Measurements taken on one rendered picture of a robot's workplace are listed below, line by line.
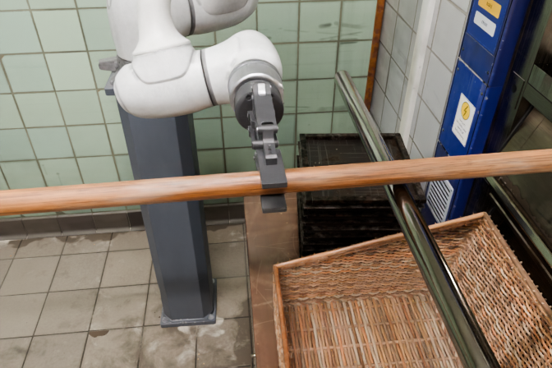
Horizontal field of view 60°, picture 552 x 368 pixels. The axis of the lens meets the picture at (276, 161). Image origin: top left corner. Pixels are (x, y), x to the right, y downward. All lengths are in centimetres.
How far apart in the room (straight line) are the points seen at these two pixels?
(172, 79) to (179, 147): 56
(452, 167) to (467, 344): 23
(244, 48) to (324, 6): 100
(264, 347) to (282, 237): 35
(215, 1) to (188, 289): 100
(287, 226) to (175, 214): 35
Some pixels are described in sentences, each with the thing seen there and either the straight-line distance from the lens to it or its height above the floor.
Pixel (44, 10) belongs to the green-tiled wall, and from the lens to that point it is 186.
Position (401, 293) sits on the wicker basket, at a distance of 126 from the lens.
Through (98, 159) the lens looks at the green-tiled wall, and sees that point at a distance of 212.
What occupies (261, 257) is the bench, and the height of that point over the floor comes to 58.
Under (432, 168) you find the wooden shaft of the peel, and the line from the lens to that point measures 62.
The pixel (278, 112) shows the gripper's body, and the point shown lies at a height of 119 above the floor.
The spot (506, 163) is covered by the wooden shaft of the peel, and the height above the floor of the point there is 120.
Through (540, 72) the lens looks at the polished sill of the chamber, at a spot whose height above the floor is 117.
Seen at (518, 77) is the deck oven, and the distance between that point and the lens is 107.
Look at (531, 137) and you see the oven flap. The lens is 106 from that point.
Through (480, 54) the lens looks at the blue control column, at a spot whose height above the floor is 114.
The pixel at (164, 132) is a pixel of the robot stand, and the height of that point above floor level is 86.
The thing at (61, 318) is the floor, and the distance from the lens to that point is 208.
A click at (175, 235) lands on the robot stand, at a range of 158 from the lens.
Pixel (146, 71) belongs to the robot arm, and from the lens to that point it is 83.
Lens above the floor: 156
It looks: 36 degrees down
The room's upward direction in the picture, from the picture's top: straight up
